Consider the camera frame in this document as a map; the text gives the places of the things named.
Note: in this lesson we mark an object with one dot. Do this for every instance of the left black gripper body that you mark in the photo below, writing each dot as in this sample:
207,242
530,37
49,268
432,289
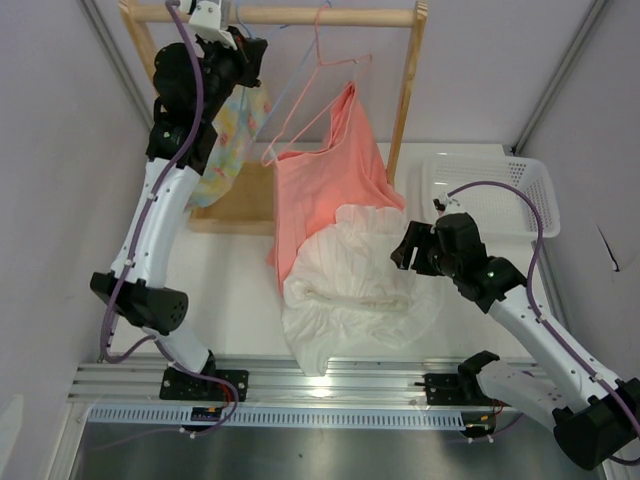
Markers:
226,68

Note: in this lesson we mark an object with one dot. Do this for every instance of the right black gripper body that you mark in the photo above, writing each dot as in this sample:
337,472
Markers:
446,262

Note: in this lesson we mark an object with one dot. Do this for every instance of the light blue wire hanger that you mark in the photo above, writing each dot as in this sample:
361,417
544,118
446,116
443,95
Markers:
287,70

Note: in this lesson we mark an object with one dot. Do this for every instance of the white pleated skirt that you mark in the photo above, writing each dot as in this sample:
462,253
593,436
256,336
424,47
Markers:
344,290

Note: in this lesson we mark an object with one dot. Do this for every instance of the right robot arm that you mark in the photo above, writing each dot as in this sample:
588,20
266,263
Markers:
591,412

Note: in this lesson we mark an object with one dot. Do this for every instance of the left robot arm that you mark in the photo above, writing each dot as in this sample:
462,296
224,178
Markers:
134,288

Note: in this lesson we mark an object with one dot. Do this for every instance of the floral patterned skirt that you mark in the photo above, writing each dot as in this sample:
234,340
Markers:
238,122

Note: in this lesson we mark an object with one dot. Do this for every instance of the salmon pink skirt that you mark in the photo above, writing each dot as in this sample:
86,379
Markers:
311,185

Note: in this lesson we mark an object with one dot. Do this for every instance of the white plastic basket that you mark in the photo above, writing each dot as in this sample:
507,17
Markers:
497,211

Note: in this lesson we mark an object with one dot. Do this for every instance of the wooden clothes rack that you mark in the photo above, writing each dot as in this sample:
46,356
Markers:
248,207

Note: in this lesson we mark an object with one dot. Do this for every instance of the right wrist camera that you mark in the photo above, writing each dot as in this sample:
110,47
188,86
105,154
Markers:
445,205

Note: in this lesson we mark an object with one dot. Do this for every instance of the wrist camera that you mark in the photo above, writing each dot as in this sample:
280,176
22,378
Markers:
445,205
210,20

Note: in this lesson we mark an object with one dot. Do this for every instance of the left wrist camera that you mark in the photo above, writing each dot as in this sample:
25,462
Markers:
210,20

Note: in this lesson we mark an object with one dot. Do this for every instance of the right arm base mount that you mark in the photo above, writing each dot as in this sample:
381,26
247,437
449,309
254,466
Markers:
460,388

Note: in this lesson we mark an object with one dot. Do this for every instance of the aluminium mounting rail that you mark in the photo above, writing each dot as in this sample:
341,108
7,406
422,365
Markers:
273,382

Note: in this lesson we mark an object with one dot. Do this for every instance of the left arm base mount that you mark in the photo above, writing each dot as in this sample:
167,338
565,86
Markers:
177,385

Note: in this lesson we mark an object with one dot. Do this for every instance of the white slotted cable duct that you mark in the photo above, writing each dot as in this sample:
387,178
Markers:
415,419

